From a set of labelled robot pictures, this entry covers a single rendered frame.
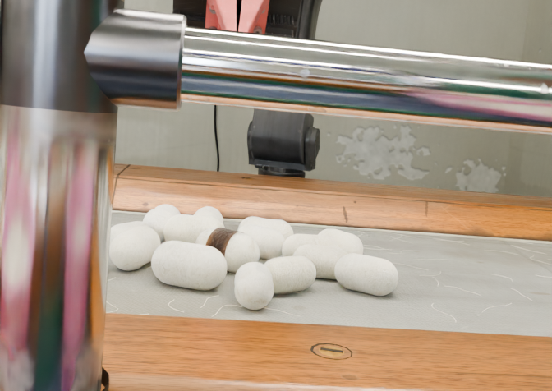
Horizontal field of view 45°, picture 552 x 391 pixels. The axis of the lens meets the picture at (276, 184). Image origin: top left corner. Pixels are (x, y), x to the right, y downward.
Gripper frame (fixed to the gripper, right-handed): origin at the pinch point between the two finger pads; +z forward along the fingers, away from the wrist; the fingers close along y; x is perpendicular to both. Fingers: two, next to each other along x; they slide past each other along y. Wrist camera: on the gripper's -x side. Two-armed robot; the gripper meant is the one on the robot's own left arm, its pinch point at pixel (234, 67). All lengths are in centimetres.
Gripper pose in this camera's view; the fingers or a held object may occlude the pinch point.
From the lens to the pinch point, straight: 49.0
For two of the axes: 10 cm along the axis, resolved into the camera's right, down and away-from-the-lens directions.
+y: 9.9, 0.8, 1.1
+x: -1.3, 6.7, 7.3
